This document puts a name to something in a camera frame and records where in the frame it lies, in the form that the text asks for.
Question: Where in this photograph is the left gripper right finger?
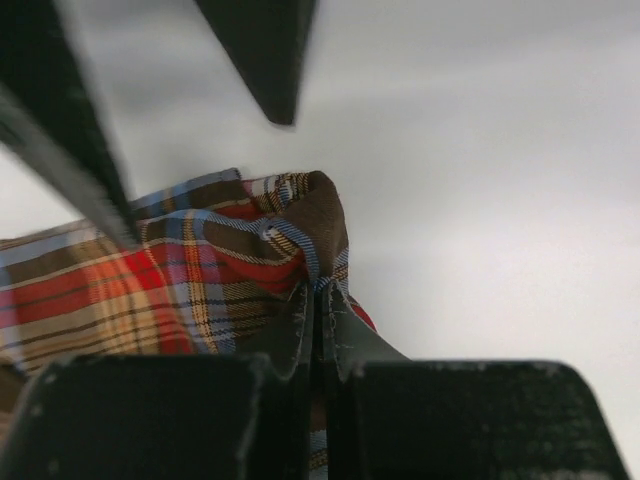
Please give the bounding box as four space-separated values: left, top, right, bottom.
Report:
316 283 628 479

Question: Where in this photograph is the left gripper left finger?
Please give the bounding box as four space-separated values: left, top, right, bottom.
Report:
1 284 314 479

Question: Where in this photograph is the red plaid long sleeve shirt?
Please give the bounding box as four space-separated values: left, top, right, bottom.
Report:
1 169 349 440

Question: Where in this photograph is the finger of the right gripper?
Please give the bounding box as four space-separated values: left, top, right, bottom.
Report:
1 1 138 248
197 0 316 126

